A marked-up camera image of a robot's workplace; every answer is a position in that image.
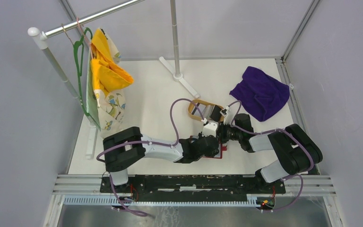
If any red card holder wallet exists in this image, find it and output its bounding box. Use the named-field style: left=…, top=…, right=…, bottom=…
left=202, top=143, right=227, bottom=159

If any black credit card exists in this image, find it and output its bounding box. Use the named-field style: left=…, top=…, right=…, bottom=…
left=209, top=105, right=223, bottom=122

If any oval wooden tray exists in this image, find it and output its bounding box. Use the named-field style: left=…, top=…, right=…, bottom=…
left=188, top=99, right=223, bottom=122

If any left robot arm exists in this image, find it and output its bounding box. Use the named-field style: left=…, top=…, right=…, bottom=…
left=96, top=126, right=221, bottom=193

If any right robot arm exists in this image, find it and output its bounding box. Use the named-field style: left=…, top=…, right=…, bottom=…
left=217, top=113, right=323, bottom=193

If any silver credit card in tray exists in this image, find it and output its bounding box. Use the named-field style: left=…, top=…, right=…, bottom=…
left=198, top=104, right=215, bottom=119

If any purple cloth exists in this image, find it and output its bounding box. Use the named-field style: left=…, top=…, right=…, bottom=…
left=229, top=66, right=290, bottom=122

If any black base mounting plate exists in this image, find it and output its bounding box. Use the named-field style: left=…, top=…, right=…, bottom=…
left=115, top=175, right=286, bottom=202

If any yellow dinosaur print garment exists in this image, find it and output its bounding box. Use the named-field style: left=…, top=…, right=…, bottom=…
left=89, top=28, right=134, bottom=139

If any green clothes hanger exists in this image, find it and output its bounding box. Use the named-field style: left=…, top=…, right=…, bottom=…
left=73, top=27, right=93, bottom=117

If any metal clothes rack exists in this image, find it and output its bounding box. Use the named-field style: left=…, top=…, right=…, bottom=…
left=27, top=0, right=200, bottom=160

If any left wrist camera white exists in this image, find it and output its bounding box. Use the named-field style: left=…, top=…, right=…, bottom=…
left=202, top=122, right=219, bottom=137

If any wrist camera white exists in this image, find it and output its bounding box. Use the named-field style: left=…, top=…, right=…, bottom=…
left=202, top=122, right=219, bottom=137
left=220, top=105, right=232, bottom=125

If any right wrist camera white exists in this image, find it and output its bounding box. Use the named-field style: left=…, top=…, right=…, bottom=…
left=220, top=105, right=232, bottom=125

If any white cable duct strip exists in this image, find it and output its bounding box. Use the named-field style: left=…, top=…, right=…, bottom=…
left=63, top=194, right=260, bottom=208

